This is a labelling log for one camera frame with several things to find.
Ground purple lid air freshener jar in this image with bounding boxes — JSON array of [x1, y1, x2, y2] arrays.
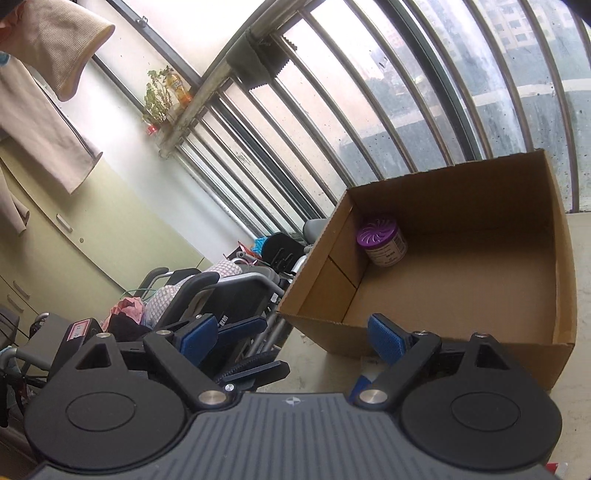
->
[[356, 219, 408, 267]]

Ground blue wet wipes pack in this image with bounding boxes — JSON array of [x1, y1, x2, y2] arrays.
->
[[348, 375, 372, 404]]

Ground red toothpaste tube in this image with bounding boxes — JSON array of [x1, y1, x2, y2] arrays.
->
[[546, 462, 568, 479]]

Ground brown cardboard box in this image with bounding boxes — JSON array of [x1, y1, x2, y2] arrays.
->
[[280, 150, 577, 389]]

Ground metal window railing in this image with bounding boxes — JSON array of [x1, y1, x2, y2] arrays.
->
[[88, 1, 590, 237]]

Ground potted green plant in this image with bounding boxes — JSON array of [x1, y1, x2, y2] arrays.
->
[[143, 66, 172, 125]]

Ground orange drink bottle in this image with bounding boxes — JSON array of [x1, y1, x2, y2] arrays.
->
[[165, 69, 192, 108]]

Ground dark cloth on railing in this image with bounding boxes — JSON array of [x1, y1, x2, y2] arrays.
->
[[225, 30, 290, 90]]

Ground hanging beige clothes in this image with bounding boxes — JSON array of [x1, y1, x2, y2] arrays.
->
[[0, 0, 115, 236]]

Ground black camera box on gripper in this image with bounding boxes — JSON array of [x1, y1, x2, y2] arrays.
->
[[47, 318, 102, 380]]

